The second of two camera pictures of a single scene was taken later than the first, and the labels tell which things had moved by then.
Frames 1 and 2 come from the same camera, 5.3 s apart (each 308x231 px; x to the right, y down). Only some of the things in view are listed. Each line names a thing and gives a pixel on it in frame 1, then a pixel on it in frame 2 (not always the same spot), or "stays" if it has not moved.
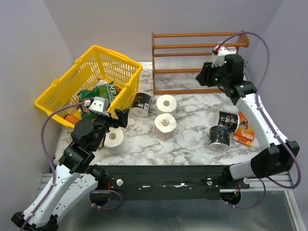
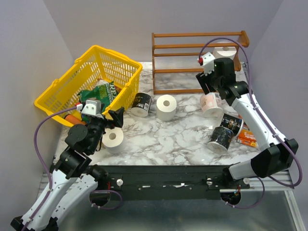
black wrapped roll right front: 219,138 stays
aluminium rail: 282,183 stays
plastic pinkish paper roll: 165,126 → 211,105
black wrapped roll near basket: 141,105 stays
